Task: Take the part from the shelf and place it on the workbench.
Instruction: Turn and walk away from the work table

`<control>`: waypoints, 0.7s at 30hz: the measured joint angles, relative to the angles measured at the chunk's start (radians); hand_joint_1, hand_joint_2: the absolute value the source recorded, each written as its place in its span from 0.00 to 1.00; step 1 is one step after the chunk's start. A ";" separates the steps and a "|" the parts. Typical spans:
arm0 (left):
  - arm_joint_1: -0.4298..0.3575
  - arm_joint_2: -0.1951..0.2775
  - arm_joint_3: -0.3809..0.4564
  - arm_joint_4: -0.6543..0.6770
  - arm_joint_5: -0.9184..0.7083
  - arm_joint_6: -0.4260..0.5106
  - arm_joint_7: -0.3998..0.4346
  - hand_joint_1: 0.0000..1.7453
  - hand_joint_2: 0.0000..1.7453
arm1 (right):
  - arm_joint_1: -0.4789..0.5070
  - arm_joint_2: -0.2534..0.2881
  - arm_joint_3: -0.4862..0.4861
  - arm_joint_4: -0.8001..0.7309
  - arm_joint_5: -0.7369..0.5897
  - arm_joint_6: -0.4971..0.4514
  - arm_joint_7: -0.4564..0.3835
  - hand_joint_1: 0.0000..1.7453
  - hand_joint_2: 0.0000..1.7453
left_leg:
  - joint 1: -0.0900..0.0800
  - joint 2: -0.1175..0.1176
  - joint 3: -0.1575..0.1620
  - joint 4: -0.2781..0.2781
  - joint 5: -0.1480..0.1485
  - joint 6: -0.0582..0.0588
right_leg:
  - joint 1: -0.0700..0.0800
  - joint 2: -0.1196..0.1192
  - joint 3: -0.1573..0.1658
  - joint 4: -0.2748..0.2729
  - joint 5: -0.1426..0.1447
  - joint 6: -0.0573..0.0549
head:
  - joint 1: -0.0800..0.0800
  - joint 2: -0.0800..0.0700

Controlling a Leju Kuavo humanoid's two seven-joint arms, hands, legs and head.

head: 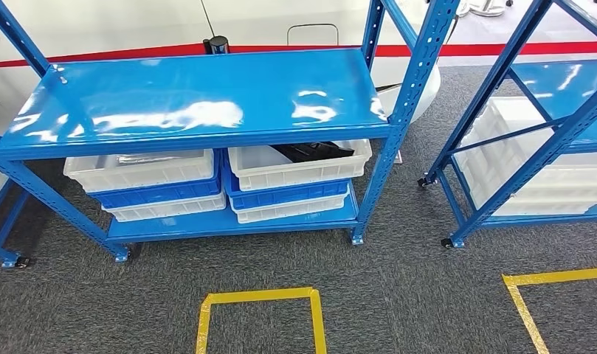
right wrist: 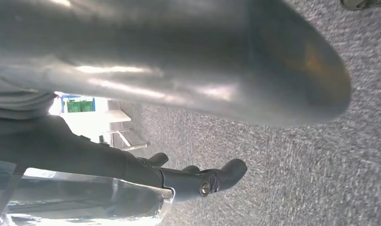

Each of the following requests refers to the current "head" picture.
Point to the small white floor plate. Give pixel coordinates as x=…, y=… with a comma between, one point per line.
x=399, y=157

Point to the blue metal shelf rack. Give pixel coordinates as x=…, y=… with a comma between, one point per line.
x=533, y=166
x=205, y=97

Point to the black cylindrical sensor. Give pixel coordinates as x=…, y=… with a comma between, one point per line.
x=219, y=45

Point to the white car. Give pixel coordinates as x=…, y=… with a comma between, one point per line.
x=132, y=24

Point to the white pedestal base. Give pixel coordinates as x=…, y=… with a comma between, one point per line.
x=484, y=7

